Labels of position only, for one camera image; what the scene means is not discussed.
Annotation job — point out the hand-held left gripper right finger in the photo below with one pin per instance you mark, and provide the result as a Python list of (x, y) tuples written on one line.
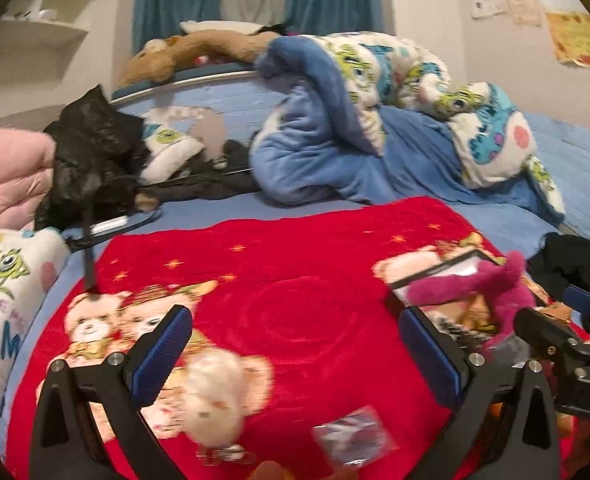
[(427, 355)]

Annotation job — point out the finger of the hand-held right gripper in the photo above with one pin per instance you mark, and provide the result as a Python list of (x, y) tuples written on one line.
[(582, 302), (540, 325)]

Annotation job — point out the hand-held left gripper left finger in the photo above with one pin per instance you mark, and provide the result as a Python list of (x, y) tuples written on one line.
[(162, 355)]

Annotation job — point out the dark brown box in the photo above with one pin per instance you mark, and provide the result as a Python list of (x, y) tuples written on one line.
[(397, 297)]

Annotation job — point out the white plush toy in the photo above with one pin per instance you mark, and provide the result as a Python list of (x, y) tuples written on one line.
[(220, 26), (215, 400)]

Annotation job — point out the silver round badge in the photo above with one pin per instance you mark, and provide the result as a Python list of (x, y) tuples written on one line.
[(355, 435)]

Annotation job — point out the silver foil packet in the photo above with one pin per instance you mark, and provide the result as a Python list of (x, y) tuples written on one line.
[(512, 347)]

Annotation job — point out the black garment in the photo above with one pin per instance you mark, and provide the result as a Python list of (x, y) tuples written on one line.
[(570, 260)]

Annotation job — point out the magenta plush toy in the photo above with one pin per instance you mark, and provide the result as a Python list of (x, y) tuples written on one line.
[(500, 285)]

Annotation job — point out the red bear print blanket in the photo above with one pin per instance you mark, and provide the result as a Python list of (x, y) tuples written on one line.
[(300, 310)]

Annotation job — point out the silver cylinder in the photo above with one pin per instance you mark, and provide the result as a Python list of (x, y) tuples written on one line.
[(107, 226)]

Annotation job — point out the white monster print pillow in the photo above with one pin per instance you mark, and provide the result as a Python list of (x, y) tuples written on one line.
[(10, 290)]

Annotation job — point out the black clothes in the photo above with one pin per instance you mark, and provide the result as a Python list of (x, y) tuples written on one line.
[(210, 180)]

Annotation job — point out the small monster print pillow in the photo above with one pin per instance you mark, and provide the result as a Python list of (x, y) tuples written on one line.
[(167, 152)]

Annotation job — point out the black puffer jacket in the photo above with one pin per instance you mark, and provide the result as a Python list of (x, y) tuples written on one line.
[(90, 160)]

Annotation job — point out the pink quilt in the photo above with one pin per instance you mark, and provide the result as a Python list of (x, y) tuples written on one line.
[(10, 180)]

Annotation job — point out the blue monster print comforter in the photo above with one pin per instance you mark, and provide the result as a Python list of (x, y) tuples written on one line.
[(375, 120)]

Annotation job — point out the yellow red bordered certificate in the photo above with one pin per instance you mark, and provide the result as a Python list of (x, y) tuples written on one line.
[(580, 40)]

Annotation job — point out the blue printed headboard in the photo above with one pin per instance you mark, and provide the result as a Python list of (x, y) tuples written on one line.
[(240, 100)]

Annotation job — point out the grey checked cloth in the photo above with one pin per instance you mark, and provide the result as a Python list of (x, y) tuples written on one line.
[(15, 120)]

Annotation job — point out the brown plush bear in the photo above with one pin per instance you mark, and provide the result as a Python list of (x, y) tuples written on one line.
[(210, 45)]

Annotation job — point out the white plush toy on sill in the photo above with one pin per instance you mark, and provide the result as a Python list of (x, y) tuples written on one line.
[(220, 26)]

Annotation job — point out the white cup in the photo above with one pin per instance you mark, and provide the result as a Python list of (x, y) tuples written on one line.
[(45, 12)]

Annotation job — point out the beige wall certificate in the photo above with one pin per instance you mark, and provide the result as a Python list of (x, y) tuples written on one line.
[(522, 2)]

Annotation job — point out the white wall certificate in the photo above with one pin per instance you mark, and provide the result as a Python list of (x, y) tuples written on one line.
[(487, 4)]

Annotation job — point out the white wall shelf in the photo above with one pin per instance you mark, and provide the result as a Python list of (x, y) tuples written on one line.
[(40, 35)]

